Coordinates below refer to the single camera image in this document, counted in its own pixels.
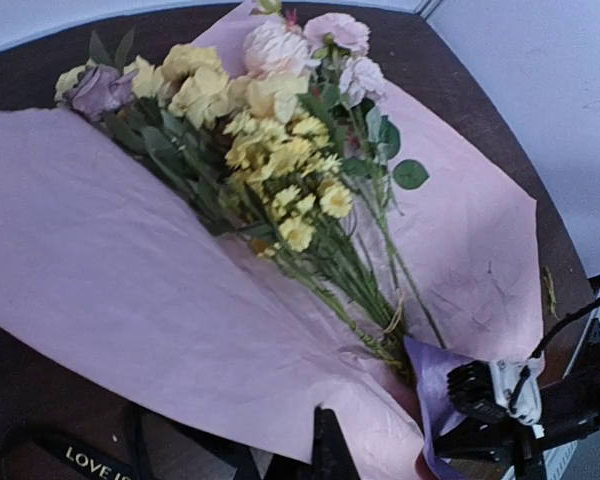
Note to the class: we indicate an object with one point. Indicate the black printed ribbon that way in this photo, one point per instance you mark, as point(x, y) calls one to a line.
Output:
point(92, 463)

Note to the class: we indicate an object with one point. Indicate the cream rose flower stem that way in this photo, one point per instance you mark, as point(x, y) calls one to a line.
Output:
point(170, 118)

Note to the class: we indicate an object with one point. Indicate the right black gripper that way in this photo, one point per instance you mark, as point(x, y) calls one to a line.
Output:
point(570, 413)

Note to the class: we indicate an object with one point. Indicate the fallen green stem piece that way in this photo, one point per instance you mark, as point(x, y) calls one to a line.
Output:
point(548, 293)

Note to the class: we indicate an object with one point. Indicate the purple pink wrapping paper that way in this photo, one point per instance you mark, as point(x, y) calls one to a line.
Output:
point(107, 273)

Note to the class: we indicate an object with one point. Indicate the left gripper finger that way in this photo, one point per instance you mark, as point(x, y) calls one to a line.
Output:
point(330, 458)

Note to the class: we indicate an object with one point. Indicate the small yellow daisy bunch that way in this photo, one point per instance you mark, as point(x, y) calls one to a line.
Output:
point(288, 175)

